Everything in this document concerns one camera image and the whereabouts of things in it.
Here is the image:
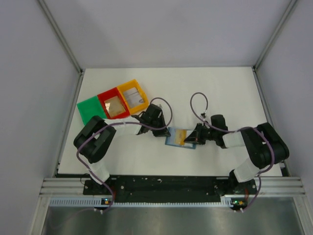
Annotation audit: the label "red plastic bin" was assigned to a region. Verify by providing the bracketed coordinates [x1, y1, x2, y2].
[97, 87, 130, 119]

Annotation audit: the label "gold cards in red bin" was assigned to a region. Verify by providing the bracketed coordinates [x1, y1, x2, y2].
[104, 96, 125, 118]

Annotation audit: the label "yellow plastic bin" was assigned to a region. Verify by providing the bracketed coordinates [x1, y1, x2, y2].
[117, 79, 149, 115]

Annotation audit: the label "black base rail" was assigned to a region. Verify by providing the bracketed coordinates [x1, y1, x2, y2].
[83, 175, 257, 203]

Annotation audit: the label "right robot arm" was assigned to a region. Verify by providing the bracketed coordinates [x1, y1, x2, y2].
[184, 115, 290, 194]

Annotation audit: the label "blue leather card holder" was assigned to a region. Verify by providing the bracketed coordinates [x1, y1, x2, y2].
[165, 127, 196, 149]

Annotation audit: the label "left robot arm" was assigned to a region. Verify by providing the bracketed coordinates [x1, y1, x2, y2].
[73, 104, 171, 194]

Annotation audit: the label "green plastic bin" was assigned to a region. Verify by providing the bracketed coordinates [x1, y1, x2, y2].
[77, 96, 107, 125]

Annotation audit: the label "gold credit card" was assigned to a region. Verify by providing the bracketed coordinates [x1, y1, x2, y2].
[174, 129, 187, 146]

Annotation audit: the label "silver cards in yellow bin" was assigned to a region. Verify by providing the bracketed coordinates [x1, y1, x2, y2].
[123, 87, 145, 109]

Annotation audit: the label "white cable duct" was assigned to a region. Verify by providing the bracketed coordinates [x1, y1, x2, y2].
[48, 197, 247, 209]

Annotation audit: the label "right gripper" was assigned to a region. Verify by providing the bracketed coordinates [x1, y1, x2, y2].
[184, 122, 218, 145]

